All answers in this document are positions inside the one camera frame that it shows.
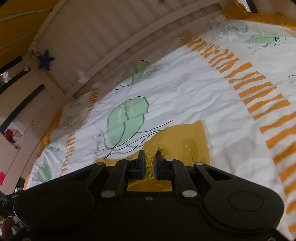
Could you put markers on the beige wooden bed frame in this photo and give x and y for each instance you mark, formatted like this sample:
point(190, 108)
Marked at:
point(92, 42)

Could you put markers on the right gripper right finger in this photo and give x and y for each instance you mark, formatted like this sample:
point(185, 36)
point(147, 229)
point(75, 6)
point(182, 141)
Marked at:
point(175, 171)

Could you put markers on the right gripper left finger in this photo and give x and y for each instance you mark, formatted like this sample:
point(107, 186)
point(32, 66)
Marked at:
point(125, 170)

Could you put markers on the yellow fitted sheet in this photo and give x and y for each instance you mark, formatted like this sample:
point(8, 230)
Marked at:
point(237, 11)

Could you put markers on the dark star decoration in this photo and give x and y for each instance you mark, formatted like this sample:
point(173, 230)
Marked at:
point(45, 60)

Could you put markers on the white patterned duvet cover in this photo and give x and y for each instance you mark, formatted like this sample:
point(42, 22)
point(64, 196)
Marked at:
point(238, 78)

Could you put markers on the mustard yellow knit garment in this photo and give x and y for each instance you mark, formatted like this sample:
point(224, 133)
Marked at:
point(186, 143)

